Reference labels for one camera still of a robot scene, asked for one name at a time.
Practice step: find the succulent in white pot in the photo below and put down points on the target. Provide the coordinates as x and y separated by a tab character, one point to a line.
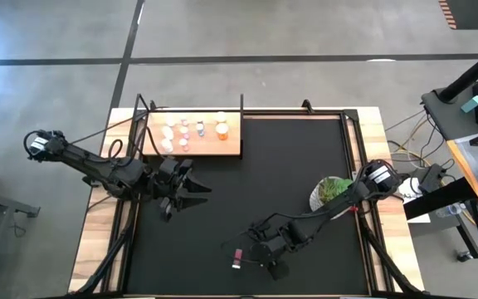
322	195

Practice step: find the wood-edged desk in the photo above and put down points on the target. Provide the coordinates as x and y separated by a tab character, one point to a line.
471	166

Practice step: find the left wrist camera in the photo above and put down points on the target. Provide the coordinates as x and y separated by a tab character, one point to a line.
169	167

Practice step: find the small pink pill bottle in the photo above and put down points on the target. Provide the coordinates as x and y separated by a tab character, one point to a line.
183	143
184	121

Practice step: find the black power brick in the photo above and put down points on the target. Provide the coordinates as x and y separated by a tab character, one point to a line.
432	177

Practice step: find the grey side table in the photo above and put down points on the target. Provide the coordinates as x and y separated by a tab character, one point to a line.
446	116

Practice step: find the wooden tray board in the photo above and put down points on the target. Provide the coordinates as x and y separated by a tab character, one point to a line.
210	145

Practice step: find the black metal table frame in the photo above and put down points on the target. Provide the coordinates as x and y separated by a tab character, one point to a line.
253	112

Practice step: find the black pole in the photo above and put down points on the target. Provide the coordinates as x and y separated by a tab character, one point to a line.
471	74

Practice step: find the white paper sheet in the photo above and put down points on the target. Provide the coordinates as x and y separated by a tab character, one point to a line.
409	189

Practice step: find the teal block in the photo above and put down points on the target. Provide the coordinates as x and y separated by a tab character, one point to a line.
471	104

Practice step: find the black desk beam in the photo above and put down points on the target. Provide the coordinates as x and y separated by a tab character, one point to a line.
438	199

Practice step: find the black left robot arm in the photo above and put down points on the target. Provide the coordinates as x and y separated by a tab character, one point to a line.
94	166

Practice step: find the clear water bottle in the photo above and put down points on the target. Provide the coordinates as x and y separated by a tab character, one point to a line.
448	210

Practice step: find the blue pill bottle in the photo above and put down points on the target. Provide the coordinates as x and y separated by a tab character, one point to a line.
200	130

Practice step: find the caster wheel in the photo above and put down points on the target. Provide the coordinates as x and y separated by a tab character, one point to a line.
464	256

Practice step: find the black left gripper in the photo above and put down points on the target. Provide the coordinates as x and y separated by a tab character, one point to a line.
168	189

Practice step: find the black table mat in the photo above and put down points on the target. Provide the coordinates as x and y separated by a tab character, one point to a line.
206	232

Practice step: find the white pill bottle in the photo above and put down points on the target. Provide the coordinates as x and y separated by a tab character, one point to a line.
170	120
167	132
166	145

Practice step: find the dark mat striped edges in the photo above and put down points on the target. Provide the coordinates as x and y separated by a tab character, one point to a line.
471	12

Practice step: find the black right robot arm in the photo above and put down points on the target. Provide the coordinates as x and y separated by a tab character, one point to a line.
338	205

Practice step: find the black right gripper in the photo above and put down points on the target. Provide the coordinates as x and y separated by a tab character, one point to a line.
280	241

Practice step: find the amber pill bottle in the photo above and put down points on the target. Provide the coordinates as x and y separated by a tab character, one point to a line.
222	131
221	117

